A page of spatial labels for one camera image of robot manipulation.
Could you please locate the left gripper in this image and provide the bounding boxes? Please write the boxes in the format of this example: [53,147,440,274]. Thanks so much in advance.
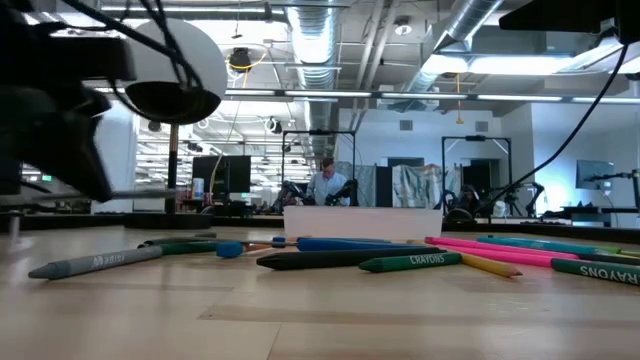
[0,82,114,204]

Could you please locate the grey crayon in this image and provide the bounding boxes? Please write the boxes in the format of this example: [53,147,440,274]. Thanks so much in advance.
[28,245,165,281]

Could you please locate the dark green crayon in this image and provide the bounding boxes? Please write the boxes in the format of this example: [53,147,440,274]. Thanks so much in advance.
[137,237,219,250]

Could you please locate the orange pencil blue cap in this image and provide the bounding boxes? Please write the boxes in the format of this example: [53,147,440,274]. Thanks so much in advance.
[215,241,275,260]

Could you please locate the teal crayon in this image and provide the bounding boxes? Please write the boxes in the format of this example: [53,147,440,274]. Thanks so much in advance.
[476,235,609,256]

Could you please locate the slim pen blue cap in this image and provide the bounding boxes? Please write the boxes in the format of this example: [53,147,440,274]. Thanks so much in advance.
[194,233,299,249]

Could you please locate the light green crayon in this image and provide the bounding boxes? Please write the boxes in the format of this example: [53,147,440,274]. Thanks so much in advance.
[594,243,640,258]

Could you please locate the yellow wooden pencil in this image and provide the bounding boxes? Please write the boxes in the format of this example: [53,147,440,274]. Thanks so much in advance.
[407,238,524,279]

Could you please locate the green crayon white print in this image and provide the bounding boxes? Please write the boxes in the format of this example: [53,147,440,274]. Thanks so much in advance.
[551,257,640,288]
[358,251,464,274]

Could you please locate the clear plastic supply box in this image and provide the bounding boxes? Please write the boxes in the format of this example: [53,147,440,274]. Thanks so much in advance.
[283,205,444,243]

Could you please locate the black crayon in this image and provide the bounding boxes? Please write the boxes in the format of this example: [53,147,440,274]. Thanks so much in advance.
[255,246,447,272]

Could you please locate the blue crayon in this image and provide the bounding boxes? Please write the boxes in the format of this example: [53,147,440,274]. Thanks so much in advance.
[296,237,426,253]

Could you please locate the white globe table lamp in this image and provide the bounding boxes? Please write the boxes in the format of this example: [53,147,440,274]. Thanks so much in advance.
[119,18,229,231]

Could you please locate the black computer monitor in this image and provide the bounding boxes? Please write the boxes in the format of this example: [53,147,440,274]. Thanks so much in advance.
[192,155,253,201]

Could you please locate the marbled fabric panel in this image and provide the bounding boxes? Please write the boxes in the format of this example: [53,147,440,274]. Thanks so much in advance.
[392,163,462,209]
[333,160,377,208]

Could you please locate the person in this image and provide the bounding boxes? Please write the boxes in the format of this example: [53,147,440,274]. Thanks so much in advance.
[304,157,352,208]

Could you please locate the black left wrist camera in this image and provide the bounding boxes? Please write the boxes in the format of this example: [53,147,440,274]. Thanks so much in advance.
[0,29,137,85]

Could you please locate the silver ceiling air duct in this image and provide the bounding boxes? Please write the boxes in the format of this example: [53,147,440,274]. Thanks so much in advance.
[285,0,342,157]
[399,0,505,114]

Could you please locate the black aluminium table frame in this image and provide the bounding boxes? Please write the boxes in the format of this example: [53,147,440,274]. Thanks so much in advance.
[0,212,640,245]

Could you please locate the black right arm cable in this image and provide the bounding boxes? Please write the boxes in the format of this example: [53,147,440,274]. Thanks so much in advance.
[477,42,632,219]

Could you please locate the yellow hanging cord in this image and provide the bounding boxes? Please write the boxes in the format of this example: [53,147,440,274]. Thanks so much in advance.
[453,73,465,126]

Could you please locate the wall screen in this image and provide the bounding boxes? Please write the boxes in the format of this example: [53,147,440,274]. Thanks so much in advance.
[575,159,617,191]

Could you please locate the black ceiling dome camera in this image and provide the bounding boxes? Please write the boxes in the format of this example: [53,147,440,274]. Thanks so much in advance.
[228,46,253,75]

